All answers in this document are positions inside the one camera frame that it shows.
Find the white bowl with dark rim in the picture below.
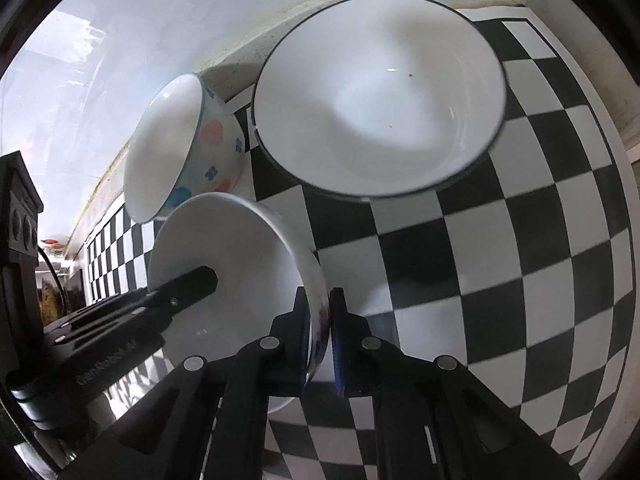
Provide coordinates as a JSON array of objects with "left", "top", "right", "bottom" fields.
[{"left": 251, "top": 0, "right": 508, "bottom": 203}]

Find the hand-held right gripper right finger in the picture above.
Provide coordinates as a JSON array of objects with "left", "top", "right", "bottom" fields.
[{"left": 328, "top": 287, "right": 581, "bottom": 480}]

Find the black cable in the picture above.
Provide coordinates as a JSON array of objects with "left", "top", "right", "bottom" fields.
[{"left": 37, "top": 247, "right": 68, "bottom": 318}]

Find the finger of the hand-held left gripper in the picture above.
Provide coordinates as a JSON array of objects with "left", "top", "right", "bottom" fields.
[{"left": 47, "top": 266, "right": 218, "bottom": 343}]

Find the black white checkered cloth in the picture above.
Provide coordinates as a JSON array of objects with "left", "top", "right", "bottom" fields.
[{"left": 85, "top": 5, "right": 633, "bottom": 480}]

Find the white bowl with floral print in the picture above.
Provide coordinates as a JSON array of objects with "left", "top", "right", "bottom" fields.
[{"left": 147, "top": 192, "right": 332, "bottom": 413}]

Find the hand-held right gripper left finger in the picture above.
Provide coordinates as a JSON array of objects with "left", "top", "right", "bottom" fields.
[{"left": 57, "top": 287, "right": 313, "bottom": 480}]

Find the spotted white bowl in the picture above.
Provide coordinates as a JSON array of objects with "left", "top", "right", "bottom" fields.
[{"left": 124, "top": 72, "right": 245, "bottom": 224}]

